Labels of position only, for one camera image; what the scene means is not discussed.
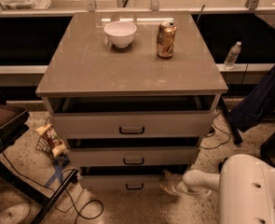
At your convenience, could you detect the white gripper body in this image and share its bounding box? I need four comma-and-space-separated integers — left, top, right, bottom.
168, 174, 189, 196

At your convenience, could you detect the grey drawer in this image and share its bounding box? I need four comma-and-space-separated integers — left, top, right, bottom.
77, 165, 191, 192
67, 147, 199, 167
49, 111, 215, 139

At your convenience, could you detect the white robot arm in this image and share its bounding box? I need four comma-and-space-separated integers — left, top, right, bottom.
160, 154, 275, 224

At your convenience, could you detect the grey drawer cabinet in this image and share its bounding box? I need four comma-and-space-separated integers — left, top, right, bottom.
35, 10, 229, 189

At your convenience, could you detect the black table leg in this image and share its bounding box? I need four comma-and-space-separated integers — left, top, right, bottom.
219, 97, 242, 145

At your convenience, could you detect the dark blue jacket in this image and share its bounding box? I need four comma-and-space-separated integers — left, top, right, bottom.
228, 64, 275, 132

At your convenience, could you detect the snack chip bag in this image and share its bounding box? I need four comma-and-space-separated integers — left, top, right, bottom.
36, 123, 67, 158

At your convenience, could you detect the clear plastic water bottle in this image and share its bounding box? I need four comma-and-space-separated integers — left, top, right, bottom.
224, 41, 241, 70

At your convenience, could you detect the gold soda can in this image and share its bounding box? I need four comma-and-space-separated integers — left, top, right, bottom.
157, 21, 177, 59

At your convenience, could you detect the white sneaker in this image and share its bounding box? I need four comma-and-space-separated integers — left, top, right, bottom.
0, 203, 30, 224

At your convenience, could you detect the white ceramic bowl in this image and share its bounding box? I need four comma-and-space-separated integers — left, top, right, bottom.
104, 21, 137, 48

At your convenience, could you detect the black cart on left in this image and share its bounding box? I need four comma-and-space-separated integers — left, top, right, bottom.
0, 92, 77, 224

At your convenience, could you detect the black floor cable right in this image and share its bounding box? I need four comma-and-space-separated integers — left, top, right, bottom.
199, 112, 232, 150

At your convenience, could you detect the black wire basket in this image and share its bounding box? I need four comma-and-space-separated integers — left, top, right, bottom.
35, 119, 66, 162

